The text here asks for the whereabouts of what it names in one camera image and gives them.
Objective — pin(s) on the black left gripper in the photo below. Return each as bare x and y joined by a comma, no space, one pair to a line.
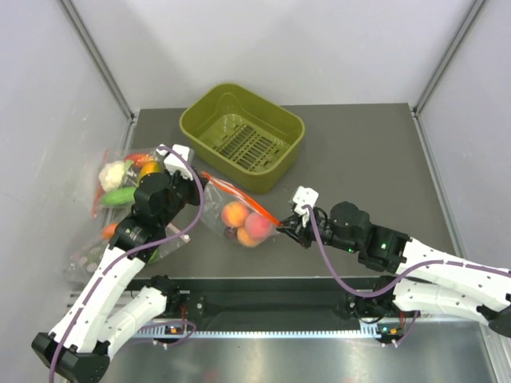
190,183

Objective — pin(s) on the white fake cauliflower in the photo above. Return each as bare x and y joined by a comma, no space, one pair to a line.
112,175

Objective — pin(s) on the zip bag near left base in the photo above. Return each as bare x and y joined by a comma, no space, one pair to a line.
82,265

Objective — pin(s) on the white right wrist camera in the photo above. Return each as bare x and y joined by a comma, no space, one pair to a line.
303,197

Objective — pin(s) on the clear zip bag orange seal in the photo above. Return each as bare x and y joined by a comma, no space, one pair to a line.
218,193

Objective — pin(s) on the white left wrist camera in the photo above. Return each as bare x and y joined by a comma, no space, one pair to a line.
178,160

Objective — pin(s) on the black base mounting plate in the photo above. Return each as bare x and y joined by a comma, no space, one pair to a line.
288,304

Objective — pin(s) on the red fake pepper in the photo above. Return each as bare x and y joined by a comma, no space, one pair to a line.
138,159

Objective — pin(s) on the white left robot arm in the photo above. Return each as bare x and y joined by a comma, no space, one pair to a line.
82,345

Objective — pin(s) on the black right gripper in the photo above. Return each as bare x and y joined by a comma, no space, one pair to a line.
300,232

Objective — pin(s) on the green fake cucumber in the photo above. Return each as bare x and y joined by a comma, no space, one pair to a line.
118,197

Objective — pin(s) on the small orange fake peach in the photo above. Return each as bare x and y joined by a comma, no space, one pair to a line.
245,239

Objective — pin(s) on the green fake lime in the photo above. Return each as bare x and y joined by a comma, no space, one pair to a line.
154,256

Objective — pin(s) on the orange fake tomato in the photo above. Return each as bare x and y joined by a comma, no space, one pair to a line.
109,231

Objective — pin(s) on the zip bag with vegetables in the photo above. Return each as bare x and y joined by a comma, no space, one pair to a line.
89,190

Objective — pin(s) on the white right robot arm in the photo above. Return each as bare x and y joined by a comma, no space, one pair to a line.
415,278

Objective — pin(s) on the grey slotted cable duct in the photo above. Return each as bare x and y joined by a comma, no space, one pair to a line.
157,330

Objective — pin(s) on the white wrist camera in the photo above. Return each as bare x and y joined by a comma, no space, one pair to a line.
178,160
303,197

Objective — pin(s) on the pink fake peach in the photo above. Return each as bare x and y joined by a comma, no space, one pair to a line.
258,226

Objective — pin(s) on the olive green plastic basket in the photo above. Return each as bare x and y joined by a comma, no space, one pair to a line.
249,139

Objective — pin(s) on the orange green fake mango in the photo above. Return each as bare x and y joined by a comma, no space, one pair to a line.
149,168

